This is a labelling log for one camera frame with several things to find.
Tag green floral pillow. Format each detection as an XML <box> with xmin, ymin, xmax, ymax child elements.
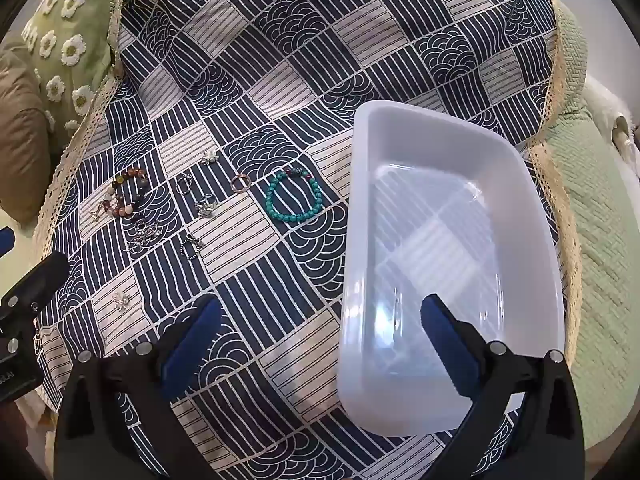
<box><xmin>19</xmin><ymin>0</ymin><xmax>132</xmax><ymax>143</ymax></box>

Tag white fluffy cloth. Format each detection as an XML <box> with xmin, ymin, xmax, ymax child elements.
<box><xmin>582</xmin><ymin>72</ymin><xmax>640</xmax><ymax>171</ymax></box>

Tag white plastic bin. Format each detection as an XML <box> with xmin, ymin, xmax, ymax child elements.
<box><xmin>336</xmin><ymin>100</ymin><xmax>567</xmax><ymax>438</ymax></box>

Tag navy and white patterned cloth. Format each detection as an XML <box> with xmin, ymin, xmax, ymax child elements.
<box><xmin>31</xmin><ymin>0</ymin><xmax>583</xmax><ymax>480</ymax></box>

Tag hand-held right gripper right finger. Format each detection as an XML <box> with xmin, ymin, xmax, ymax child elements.
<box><xmin>420</xmin><ymin>294</ymin><xmax>587</xmax><ymax>480</ymax></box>

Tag brown pillow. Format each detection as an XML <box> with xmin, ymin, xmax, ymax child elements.
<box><xmin>0</xmin><ymin>37</ymin><xmax>68</xmax><ymax>226</ymax></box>

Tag silver chain cluster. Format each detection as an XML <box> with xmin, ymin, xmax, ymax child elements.
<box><xmin>124</xmin><ymin>218</ymin><xmax>164</xmax><ymax>254</ymax></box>

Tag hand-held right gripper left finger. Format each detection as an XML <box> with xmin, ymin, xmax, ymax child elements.
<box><xmin>52</xmin><ymin>293</ymin><xmax>224</xmax><ymax>480</ymax></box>

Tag green quilted blanket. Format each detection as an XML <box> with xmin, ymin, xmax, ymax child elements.
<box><xmin>537</xmin><ymin>0</ymin><xmax>640</xmax><ymax>448</ymax></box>

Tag turquoise bead bracelet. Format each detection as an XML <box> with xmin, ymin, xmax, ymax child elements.
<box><xmin>265</xmin><ymin>169</ymin><xmax>322</xmax><ymax>224</ymax></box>

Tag multicolour bead bracelet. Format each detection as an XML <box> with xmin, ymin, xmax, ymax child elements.
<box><xmin>90</xmin><ymin>167</ymin><xmax>150</xmax><ymax>224</ymax></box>

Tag silver charm ring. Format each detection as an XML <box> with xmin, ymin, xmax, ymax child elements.
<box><xmin>193</xmin><ymin>192</ymin><xmax>217</xmax><ymax>219</ymax></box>

